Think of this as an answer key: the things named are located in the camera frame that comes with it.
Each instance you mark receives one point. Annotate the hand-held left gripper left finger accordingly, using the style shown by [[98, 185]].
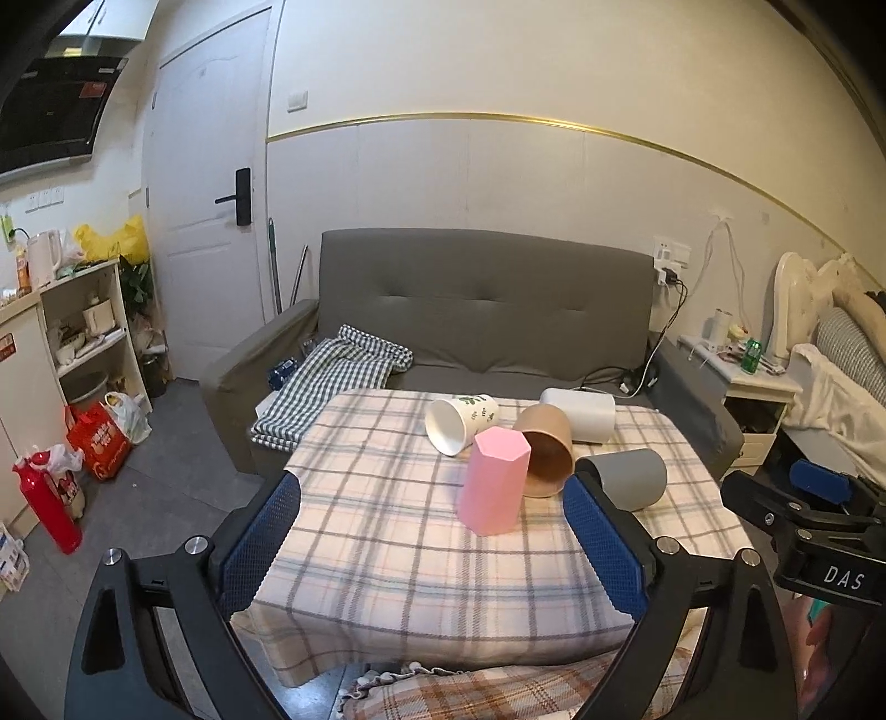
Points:
[[259, 550]]

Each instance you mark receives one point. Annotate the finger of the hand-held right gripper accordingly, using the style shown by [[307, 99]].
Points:
[[758, 500], [820, 481]]

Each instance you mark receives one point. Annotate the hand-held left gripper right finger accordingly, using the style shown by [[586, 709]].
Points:
[[603, 550]]

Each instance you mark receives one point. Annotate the grey cup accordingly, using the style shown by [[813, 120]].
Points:
[[633, 478]]

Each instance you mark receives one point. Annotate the brown cup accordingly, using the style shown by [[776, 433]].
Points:
[[547, 446]]

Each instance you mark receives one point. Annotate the pink hexagonal cup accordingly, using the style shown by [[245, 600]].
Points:
[[491, 484]]

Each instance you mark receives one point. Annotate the plain white cup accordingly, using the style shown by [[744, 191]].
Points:
[[585, 415]]

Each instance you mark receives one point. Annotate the white cup with green print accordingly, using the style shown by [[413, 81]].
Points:
[[450, 426]]

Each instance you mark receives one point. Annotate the white bed sheet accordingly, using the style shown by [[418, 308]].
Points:
[[837, 408]]

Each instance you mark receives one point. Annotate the white nightstand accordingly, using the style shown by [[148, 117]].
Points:
[[758, 394]]

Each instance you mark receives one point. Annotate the plaid tablecloth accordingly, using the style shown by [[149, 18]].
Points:
[[387, 533]]

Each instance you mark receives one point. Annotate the striped pillow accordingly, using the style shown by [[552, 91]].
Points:
[[855, 353]]

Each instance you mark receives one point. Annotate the green bottle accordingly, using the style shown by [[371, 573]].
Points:
[[752, 356]]

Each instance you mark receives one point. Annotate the white bottle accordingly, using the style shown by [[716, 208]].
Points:
[[723, 329]]

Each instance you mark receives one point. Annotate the fringed plaid blanket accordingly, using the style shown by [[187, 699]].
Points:
[[498, 696]]

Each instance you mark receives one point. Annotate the green checked blanket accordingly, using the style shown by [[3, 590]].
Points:
[[325, 381]]

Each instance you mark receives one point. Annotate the cream bed headboard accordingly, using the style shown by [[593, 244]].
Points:
[[796, 298]]

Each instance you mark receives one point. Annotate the white plastic bag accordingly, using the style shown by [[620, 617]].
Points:
[[130, 415]]

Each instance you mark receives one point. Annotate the red shopping bag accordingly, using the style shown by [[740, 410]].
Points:
[[97, 446]]

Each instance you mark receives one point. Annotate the red fire extinguisher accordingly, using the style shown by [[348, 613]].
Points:
[[48, 505]]

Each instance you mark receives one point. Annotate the plugged-in charger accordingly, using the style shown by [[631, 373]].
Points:
[[668, 277]]

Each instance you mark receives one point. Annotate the white open shelf unit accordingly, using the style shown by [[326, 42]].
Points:
[[118, 325]]

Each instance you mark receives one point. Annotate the metal pole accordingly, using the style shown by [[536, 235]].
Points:
[[298, 277]]

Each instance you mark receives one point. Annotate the grey sofa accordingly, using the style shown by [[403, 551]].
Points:
[[484, 298]]

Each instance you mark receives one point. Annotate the green leafy plant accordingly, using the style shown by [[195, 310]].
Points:
[[137, 287]]

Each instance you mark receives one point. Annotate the yellow plastic bag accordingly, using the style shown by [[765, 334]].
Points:
[[114, 242]]

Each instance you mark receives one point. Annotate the white electric kettle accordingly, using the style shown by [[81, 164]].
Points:
[[43, 259]]

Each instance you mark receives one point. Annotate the white door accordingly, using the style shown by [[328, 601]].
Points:
[[201, 138]]

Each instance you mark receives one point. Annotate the black range hood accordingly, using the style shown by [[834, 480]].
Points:
[[55, 104]]

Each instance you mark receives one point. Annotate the white upper cabinet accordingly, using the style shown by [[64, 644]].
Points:
[[104, 17]]

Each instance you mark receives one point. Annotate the white wall socket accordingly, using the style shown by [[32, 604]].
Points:
[[673, 250]]

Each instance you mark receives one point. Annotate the white light switch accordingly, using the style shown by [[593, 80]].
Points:
[[297, 100]]

